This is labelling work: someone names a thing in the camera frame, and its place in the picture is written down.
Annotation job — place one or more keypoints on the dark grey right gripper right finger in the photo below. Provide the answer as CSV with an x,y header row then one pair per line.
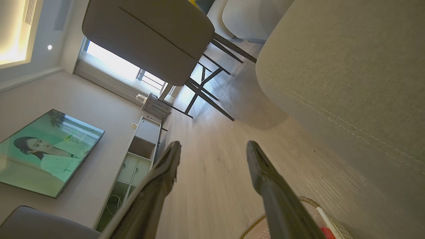
x,y
279,202

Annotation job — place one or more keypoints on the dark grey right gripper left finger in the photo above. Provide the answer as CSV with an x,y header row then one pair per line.
x,y
149,199

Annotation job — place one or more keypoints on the white basket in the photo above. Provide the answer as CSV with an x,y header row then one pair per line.
x,y
257,232

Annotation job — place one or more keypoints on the white green TV cabinet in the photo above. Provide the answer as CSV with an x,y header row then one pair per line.
x,y
146,131

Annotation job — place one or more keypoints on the small dark slatted table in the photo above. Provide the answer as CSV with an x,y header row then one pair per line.
x,y
156,108

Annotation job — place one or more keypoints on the white sheer curtain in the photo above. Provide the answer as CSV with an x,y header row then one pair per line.
x,y
106,83

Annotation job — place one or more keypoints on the grey fabric sofa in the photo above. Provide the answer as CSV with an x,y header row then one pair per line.
x,y
348,83

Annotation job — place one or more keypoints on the balcony window with railing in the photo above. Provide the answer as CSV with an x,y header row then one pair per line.
x,y
113,63

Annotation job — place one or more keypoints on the small yellow sofa cushion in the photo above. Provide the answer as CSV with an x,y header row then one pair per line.
x,y
193,2

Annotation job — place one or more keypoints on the slotted ceiling air vent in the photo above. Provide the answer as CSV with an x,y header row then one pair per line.
x,y
30,11

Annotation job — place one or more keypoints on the wall mounted flat television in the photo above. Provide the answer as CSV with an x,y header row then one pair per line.
x,y
46,156

